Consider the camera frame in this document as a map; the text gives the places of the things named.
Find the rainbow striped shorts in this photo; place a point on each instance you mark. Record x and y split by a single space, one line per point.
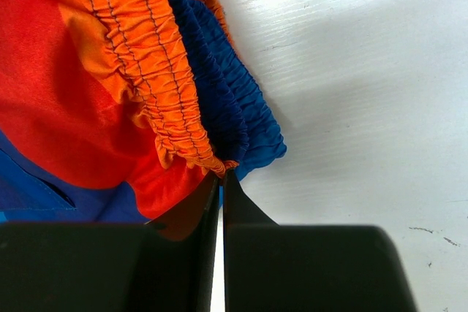
118 110

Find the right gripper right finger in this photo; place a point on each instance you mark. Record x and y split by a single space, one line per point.
238 209

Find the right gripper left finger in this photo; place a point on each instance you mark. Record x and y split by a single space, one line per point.
186 260

